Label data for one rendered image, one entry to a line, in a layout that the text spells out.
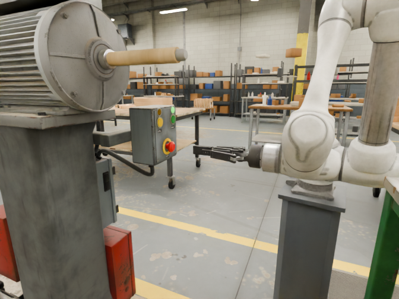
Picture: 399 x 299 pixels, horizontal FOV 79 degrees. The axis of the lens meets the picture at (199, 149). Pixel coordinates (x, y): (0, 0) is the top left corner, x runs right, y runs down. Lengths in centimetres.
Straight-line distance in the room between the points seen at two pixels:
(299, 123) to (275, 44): 1119
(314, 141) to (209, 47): 1200
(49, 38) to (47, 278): 68
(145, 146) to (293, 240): 84
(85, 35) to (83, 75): 9
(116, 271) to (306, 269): 87
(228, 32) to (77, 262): 1181
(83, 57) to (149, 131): 32
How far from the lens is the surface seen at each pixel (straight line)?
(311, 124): 55
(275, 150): 74
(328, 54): 90
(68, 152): 80
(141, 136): 85
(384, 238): 92
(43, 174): 77
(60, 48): 61
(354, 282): 197
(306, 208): 122
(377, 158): 114
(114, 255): 104
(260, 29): 1193
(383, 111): 109
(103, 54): 64
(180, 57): 53
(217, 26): 1251
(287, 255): 137
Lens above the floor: 118
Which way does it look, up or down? 14 degrees down
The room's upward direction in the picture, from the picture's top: straight up
